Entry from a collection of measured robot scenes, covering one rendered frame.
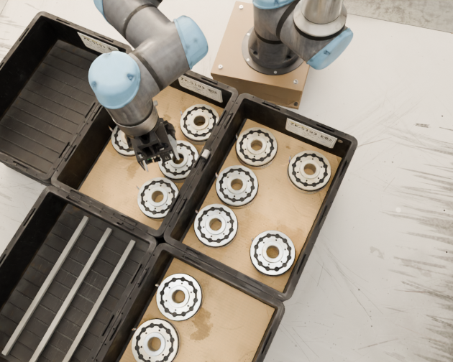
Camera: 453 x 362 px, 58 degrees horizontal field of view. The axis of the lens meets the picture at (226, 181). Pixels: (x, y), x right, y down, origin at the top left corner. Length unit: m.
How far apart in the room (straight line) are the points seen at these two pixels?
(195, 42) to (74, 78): 0.63
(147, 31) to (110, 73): 0.10
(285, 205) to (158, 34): 0.52
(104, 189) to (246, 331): 0.49
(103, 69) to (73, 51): 0.66
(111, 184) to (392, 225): 0.74
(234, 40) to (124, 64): 0.66
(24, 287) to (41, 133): 0.40
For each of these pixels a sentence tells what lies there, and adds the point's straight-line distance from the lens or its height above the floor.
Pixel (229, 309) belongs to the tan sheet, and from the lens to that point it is 0.97.
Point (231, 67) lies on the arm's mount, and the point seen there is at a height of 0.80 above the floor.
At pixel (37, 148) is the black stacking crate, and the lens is 1.19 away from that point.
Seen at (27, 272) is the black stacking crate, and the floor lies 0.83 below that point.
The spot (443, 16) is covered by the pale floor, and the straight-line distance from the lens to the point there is 2.51.
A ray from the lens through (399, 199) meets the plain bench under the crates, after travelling 1.20.
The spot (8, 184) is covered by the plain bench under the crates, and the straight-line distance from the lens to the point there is 1.35.
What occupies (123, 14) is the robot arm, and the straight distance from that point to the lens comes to 0.73.
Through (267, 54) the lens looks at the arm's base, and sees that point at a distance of 1.15.
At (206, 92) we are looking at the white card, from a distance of 1.06.
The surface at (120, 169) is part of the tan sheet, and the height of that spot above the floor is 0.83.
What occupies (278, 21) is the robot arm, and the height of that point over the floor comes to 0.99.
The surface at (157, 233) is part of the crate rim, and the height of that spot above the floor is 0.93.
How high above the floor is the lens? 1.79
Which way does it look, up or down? 72 degrees down
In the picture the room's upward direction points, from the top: 12 degrees counter-clockwise
